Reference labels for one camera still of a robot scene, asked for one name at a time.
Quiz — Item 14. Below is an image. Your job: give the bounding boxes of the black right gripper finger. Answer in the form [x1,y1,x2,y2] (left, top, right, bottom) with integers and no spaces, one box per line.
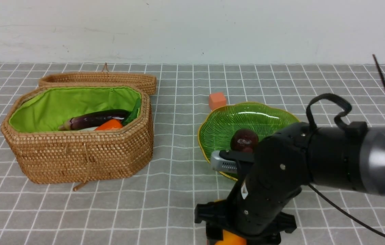
[194,201,236,240]
[274,212,297,234]

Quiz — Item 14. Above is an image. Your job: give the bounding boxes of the green glass leaf plate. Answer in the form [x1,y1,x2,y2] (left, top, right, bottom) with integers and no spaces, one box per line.
[197,102,299,162]

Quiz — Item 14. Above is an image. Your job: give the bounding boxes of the small orange cube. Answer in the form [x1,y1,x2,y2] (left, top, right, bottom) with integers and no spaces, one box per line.
[208,93,227,111]

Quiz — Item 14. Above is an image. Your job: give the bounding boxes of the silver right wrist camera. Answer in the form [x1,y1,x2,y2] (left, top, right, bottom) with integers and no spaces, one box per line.
[210,150,237,174]

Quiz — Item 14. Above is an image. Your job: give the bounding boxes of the woven wicker basket green lining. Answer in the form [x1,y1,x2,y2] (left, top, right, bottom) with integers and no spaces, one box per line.
[1,84,154,192]

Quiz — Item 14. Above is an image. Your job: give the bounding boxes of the white radish toy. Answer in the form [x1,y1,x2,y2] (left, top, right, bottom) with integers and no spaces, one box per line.
[78,127,98,131]

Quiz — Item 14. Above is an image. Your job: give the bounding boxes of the grey checked tablecloth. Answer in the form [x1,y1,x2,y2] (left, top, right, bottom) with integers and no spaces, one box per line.
[0,63,385,245]

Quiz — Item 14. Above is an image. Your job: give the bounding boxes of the dark red passion fruit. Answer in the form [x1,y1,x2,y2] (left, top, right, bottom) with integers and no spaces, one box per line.
[230,129,259,152]

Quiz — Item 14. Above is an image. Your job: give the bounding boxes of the orange mango toy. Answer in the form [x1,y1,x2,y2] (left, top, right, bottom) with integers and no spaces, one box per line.
[206,230,247,245]

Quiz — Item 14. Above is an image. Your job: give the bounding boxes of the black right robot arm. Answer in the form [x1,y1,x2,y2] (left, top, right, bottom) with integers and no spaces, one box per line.
[195,121,385,245]

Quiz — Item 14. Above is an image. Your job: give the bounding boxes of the purple eggplant toy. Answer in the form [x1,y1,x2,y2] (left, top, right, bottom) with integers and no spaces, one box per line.
[58,109,131,131]

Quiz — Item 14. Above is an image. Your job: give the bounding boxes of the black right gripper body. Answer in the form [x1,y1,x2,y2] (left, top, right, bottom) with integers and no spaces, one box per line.
[224,136,312,239]

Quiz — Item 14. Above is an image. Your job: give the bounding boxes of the orange carrot with green leaves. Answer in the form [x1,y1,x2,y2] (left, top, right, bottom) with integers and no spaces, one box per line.
[94,99,141,131]

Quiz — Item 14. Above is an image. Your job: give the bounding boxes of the woven wicker basket lid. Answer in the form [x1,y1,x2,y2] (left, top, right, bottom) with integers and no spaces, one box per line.
[38,63,157,95]

